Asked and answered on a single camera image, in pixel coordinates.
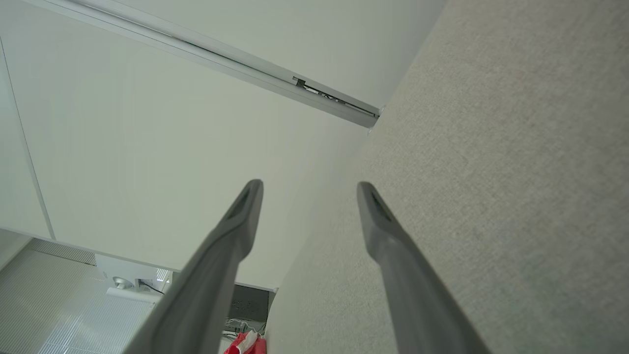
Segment red jersey shirt white sleeves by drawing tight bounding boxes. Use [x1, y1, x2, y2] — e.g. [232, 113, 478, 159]
[224, 331, 267, 354]

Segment white wall rail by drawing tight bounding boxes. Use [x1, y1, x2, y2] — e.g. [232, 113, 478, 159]
[22, 0, 381, 129]

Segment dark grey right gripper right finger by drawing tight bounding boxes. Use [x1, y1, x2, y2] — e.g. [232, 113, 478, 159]
[356, 181, 492, 354]

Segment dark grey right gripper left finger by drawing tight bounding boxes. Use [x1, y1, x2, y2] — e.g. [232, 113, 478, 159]
[123, 179, 264, 354]

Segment white boxy device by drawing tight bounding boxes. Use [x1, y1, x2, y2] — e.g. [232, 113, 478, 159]
[95, 253, 172, 303]

